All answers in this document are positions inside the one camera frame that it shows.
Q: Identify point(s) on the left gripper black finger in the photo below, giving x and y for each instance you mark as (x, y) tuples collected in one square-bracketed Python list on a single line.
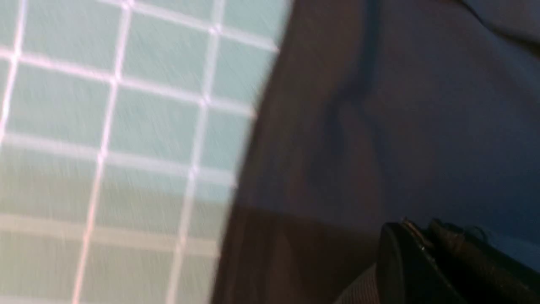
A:
[(445, 264)]

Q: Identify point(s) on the dark gray long-sleeve shirt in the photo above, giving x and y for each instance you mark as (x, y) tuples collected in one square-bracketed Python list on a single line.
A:
[(379, 111)]

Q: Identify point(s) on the green checkered tablecloth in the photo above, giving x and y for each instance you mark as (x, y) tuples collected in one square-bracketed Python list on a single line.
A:
[(123, 126)]

